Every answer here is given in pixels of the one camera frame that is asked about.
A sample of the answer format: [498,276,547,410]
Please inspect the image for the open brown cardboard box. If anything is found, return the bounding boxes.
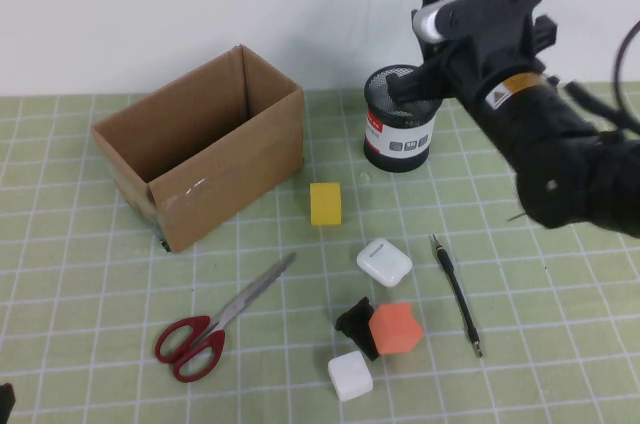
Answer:
[90,43,306,254]

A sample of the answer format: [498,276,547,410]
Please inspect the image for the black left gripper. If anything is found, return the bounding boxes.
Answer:
[0,382,17,424]

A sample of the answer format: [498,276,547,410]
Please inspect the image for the red-handled scissors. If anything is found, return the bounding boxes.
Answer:
[153,251,298,384]

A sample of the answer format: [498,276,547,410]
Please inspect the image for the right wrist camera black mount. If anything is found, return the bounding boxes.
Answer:
[410,0,559,45]

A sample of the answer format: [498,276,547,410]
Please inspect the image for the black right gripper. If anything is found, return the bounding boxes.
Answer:
[387,13,559,106]

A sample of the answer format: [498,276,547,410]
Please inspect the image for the thin black screwdriver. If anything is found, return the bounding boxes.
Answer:
[430,232,484,359]

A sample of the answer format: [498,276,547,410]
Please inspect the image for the yellow cube block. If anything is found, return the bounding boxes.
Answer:
[308,181,344,228]

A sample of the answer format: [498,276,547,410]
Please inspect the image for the black mesh pen holder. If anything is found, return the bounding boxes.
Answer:
[362,63,445,174]

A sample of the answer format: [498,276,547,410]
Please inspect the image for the black plastic bracket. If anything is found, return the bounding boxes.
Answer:
[333,295,381,362]

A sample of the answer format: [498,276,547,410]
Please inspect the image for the white cube block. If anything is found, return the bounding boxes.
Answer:
[327,349,374,402]

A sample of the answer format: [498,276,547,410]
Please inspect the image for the orange cube block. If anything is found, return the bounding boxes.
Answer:
[367,301,425,357]

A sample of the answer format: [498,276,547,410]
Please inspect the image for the white earbuds case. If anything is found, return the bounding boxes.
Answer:
[355,237,413,289]

